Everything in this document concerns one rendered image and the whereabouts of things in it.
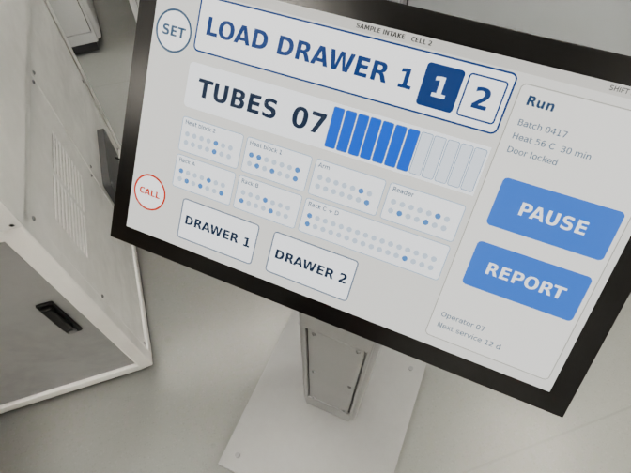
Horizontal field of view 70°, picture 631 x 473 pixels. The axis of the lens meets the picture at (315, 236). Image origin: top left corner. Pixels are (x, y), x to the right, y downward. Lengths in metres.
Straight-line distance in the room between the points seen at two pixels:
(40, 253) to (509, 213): 0.78
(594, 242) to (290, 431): 1.09
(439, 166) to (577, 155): 0.11
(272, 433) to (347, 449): 0.21
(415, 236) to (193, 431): 1.14
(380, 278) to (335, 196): 0.09
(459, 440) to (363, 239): 1.10
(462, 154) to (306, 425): 1.09
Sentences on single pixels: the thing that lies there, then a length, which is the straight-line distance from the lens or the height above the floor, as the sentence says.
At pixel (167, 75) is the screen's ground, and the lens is 0.52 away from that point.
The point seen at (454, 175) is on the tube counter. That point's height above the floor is 1.10.
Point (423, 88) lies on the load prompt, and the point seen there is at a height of 1.15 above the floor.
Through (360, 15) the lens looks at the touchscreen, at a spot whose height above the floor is 1.19.
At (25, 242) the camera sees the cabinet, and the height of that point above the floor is 0.75.
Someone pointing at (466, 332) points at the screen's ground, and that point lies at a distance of 0.47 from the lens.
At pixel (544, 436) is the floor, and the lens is 1.58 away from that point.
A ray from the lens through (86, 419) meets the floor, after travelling 1.59.
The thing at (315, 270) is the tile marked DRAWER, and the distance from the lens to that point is 0.47.
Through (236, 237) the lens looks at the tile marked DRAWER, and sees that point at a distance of 0.49.
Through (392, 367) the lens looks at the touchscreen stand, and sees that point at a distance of 1.46.
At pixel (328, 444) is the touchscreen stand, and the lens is 1.39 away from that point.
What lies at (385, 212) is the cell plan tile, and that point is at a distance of 0.44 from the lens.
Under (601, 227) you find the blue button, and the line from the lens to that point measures 0.45.
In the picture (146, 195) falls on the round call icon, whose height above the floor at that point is 1.01.
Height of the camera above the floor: 1.41
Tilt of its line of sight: 57 degrees down
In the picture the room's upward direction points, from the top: straight up
